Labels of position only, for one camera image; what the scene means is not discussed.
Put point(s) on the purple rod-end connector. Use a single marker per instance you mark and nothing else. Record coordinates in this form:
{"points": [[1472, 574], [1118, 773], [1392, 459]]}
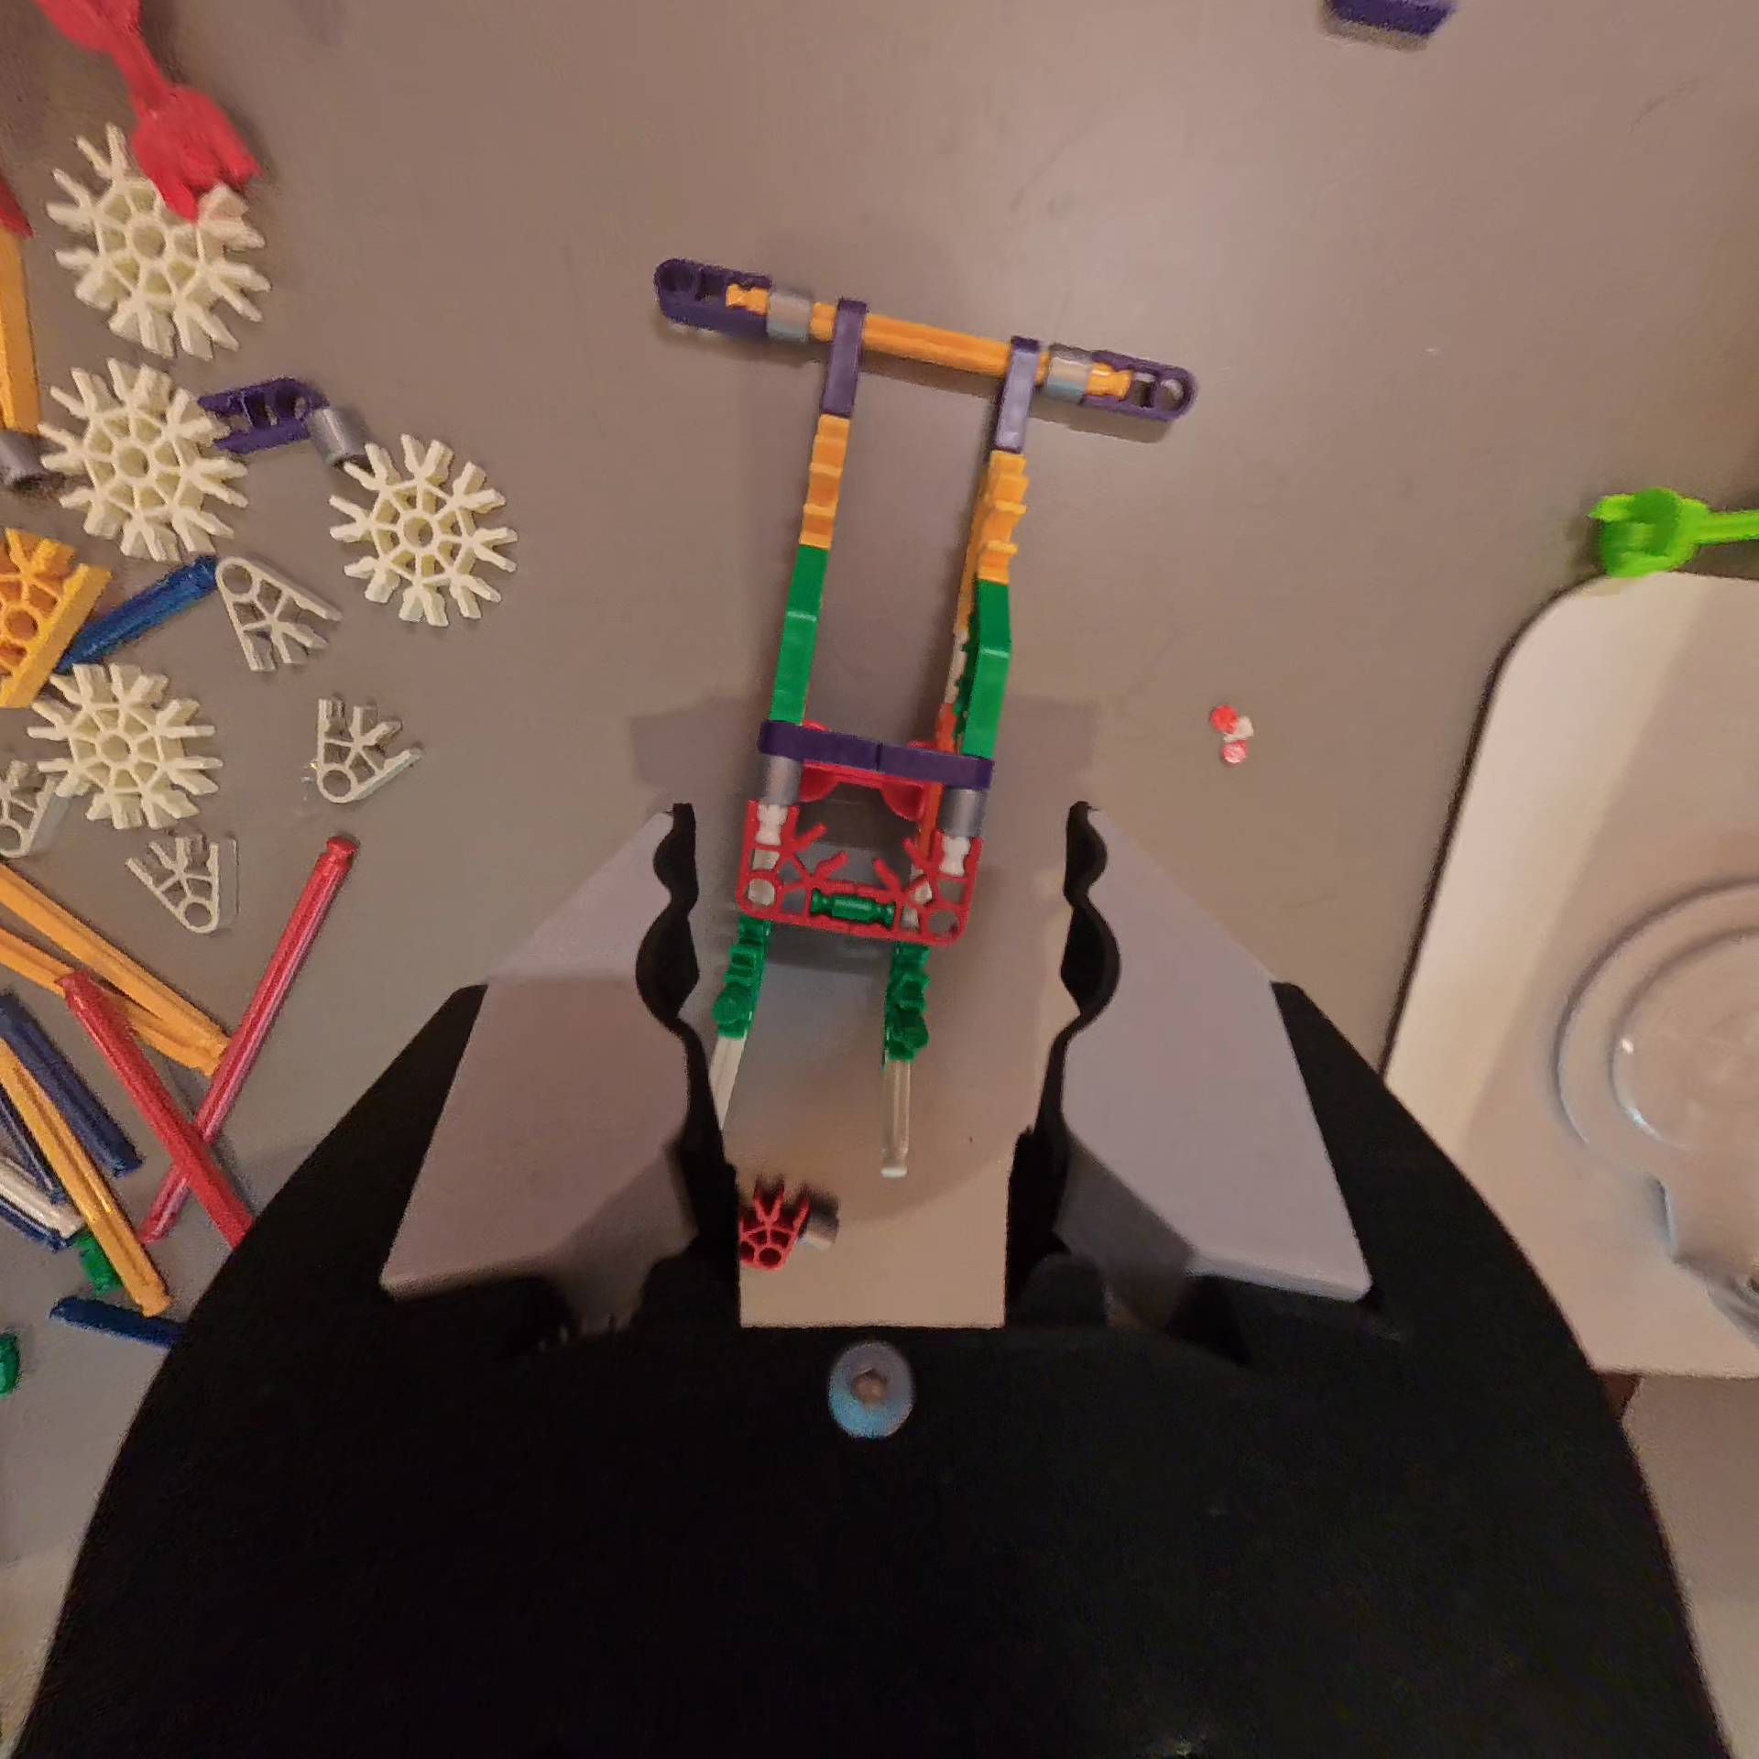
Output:
{"points": [[687, 293], [260, 411], [1388, 11], [1162, 388]]}

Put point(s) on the white tray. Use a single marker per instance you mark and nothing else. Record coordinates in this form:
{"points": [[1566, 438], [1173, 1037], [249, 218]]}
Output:
{"points": [[1512, 894]]}

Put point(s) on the white snowflake connector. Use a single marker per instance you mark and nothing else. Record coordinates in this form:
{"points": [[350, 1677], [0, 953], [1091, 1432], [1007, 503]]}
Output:
{"points": [[157, 254], [138, 459], [419, 528], [123, 748]]}

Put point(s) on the lime green toy piece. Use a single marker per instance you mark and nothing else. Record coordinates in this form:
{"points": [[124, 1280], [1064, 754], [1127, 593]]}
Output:
{"points": [[1663, 528]]}

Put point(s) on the red spool piece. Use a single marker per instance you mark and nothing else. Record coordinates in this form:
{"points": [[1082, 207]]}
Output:
{"points": [[178, 130]]}

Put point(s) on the grey cylindrical spacer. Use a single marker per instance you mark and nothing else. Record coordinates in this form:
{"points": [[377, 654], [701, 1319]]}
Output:
{"points": [[15, 459], [337, 432], [821, 1223], [791, 316], [1068, 367]]}

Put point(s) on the yellow plastic rod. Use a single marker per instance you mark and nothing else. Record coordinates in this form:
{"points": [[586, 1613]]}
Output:
{"points": [[138, 968], [921, 337], [82, 1181], [35, 961]]}

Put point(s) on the yellow fan connector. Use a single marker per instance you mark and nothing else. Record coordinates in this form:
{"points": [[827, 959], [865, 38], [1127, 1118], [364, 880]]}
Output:
{"points": [[13, 329], [40, 610]]}

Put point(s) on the light grey connector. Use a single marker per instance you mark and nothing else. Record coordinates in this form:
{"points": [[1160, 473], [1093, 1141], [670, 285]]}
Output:
{"points": [[186, 878], [268, 610], [358, 748], [27, 809]]}

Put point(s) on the short white rod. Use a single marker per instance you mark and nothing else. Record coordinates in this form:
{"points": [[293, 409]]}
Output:
{"points": [[35, 1210]]}

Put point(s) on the red fan connector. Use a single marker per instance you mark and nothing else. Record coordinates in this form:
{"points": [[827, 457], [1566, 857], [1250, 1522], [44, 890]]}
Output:
{"points": [[770, 1225], [6, 207]]}

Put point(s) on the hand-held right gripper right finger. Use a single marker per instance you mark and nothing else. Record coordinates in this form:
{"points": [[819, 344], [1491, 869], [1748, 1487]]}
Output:
{"points": [[1194, 1099]]}

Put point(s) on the small red plastic scrap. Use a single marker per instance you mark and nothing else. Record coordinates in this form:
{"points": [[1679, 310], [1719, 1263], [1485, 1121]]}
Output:
{"points": [[1229, 735]]}

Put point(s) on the long red rod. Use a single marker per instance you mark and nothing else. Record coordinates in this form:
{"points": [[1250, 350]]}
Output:
{"points": [[151, 1099], [247, 1030]]}

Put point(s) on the blue plastic rod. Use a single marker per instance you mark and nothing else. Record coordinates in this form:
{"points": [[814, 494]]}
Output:
{"points": [[27, 1167], [138, 610], [117, 1322], [69, 1085]]}

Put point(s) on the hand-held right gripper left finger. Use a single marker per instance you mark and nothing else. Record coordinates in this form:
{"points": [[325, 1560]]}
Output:
{"points": [[549, 1099]]}

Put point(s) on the multicoloured toy frame assembly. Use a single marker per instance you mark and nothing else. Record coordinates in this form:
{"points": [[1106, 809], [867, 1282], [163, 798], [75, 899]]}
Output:
{"points": [[796, 618]]}

